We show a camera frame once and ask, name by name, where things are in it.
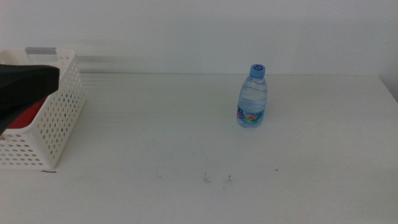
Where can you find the small water bottle blue cap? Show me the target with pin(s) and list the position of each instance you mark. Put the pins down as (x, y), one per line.
(252, 99)

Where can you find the red cola can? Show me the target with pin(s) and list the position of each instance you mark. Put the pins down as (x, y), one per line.
(26, 116)

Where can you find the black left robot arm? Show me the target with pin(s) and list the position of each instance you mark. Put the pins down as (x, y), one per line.
(25, 84)

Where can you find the white perforated plastic basket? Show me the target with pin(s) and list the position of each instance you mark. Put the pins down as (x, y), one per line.
(59, 130)

